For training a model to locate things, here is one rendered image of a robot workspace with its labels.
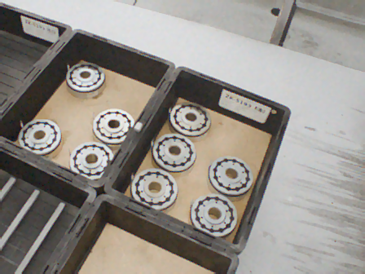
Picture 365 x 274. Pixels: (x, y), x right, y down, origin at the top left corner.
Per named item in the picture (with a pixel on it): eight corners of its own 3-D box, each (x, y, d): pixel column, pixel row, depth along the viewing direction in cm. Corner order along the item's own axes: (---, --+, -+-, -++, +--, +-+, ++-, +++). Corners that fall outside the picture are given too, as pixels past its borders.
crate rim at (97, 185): (76, 33, 110) (75, 27, 108) (177, 70, 103) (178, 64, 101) (-16, 139, 90) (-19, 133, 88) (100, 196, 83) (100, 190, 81)
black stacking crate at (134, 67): (78, 59, 118) (75, 28, 108) (172, 95, 111) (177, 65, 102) (-5, 161, 98) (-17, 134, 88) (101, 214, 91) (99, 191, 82)
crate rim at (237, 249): (177, 70, 103) (178, 64, 101) (289, 114, 96) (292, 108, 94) (100, 196, 83) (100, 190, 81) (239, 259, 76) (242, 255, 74)
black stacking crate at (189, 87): (173, 95, 111) (178, 66, 101) (276, 137, 104) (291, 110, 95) (103, 215, 91) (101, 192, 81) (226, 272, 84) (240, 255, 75)
